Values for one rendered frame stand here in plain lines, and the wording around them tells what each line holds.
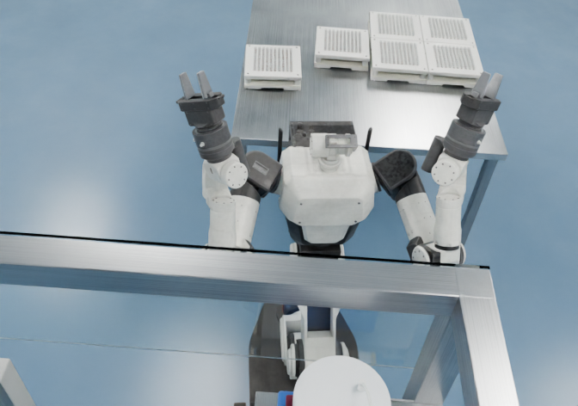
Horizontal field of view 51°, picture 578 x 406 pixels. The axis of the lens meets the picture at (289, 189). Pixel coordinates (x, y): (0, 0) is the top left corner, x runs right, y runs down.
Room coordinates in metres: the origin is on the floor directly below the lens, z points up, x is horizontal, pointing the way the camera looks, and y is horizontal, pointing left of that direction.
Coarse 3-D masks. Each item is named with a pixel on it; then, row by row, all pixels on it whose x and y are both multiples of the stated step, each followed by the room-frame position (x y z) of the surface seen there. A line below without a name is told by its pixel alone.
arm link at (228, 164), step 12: (228, 144) 1.10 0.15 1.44; (240, 144) 1.14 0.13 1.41; (204, 156) 1.07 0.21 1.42; (216, 156) 1.07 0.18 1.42; (228, 156) 1.09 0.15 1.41; (240, 156) 1.12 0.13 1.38; (216, 168) 1.06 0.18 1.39; (228, 168) 1.05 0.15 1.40; (240, 168) 1.07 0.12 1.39; (216, 180) 1.07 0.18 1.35; (228, 180) 1.03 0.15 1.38; (240, 180) 1.05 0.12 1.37
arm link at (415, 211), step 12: (408, 204) 1.18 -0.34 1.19; (420, 204) 1.18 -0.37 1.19; (408, 216) 1.16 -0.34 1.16; (420, 216) 1.15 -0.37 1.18; (432, 216) 1.16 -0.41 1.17; (408, 228) 1.14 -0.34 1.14; (420, 228) 1.12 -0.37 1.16; (432, 228) 1.12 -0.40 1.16; (420, 240) 1.09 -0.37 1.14; (432, 240) 1.09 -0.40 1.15; (408, 252) 1.08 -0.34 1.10; (420, 252) 1.04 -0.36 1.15
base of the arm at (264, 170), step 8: (248, 152) 1.25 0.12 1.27; (256, 152) 1.26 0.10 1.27; (248, 160) 1.23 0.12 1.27; (256, 160) 1.24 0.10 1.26; (264, 160) 1.25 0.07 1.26; (272, 160) 1.26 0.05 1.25; (256, 168) 1.22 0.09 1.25; (264, 168) 1.23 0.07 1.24; (272, 168) 1.24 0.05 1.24; (280, 168) 1.24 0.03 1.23; (248, 176) 1.19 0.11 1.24; (256, 176) 1.20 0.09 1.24; (264, 176) 1.21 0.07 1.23; (272, 176) 1.21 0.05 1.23; (256, 184) 1.18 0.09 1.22; (264, 184) 1.19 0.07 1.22; (272, 184) 1.19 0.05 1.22; (264, 192) 1.18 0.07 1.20
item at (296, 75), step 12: (252, 48) 2.34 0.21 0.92; (288, 48) 2.36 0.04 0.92; (252, 60) 2.24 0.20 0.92; (288, 60) 2.26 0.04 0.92; (300, 60) 2.27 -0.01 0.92; (252, 72) 2.15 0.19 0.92; (264, 72) 2.16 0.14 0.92; (276, 72) 2.17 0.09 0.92; (288, 72) 2.17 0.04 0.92; (300, 72) 2.18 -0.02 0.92
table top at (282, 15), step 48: (288, 0) 2.94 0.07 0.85; (336, 0) 2.97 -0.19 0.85; (384, 0) 3.01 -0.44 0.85; (432, 0) 3.04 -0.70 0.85; (240, 96) 2.08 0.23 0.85; (288, 96) 2.10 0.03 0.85; (336, 96) 2.12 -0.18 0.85; (384, 96) 2.14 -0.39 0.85; (432, 96) 2.17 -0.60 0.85; (384, 144) 1.83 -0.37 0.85
